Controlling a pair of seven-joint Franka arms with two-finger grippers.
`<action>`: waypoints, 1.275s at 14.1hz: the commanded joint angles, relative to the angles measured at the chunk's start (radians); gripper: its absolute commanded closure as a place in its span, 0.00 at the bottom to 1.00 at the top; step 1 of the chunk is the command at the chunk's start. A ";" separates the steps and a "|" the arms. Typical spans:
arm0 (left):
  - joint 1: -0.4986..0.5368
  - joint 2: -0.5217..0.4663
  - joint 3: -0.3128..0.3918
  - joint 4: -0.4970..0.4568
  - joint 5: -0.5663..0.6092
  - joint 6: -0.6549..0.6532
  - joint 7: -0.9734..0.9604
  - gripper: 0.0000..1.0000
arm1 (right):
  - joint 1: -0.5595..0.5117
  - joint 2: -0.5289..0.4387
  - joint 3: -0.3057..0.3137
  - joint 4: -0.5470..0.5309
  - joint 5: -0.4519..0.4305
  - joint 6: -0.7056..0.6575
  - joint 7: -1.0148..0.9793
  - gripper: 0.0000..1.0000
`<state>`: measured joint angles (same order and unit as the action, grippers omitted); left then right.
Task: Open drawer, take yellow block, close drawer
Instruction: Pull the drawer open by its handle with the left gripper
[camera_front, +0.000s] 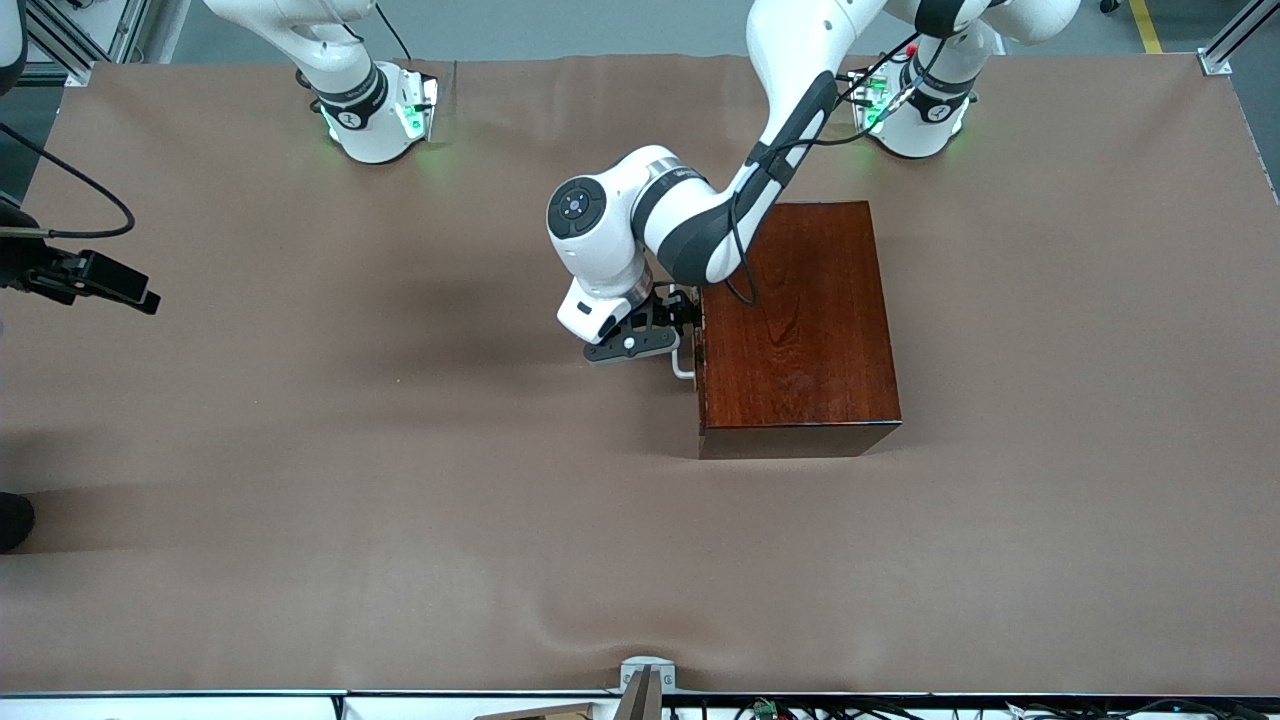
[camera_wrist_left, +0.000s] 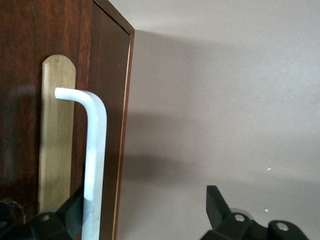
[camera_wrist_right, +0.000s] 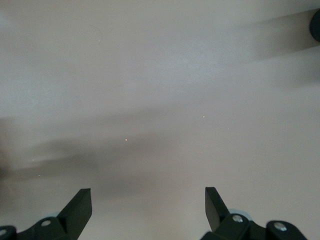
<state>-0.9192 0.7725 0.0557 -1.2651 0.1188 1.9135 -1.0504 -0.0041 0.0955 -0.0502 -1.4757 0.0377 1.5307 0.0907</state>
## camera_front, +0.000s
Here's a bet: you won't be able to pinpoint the wooden drawer with white handle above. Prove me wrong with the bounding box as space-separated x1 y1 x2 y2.
671 330 709 431

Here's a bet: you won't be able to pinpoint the dark brown wooden cabinet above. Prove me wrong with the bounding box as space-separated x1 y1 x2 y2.
695 200 903 461

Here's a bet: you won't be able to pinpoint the black round object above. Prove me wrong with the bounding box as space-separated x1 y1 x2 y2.
0 492 37 554

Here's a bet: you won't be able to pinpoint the brown table cloth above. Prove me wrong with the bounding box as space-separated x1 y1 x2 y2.
0 55 1280 696

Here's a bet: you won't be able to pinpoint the light wooden board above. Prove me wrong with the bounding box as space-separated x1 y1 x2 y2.
473 702 598 720

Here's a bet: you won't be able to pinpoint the aluminium frame with black bars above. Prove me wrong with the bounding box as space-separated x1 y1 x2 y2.
18 0 151 89

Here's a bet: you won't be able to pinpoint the black base cable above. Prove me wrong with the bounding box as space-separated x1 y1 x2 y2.
374 0 414 63

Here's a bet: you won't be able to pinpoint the grey clamp bracket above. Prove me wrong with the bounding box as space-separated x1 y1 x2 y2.
619 655 677 693

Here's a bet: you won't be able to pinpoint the grey metal post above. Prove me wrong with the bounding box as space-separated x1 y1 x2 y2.
612 668 664 720

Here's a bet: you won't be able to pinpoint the tangled black cables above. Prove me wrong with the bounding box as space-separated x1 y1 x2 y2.
668 697 1280 720

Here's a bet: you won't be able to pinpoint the white table edge rail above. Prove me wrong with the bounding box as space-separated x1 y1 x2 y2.
0 690 1280 720

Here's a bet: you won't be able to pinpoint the aluminium profile with bracket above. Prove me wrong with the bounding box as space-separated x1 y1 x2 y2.
1198 0 1280 77

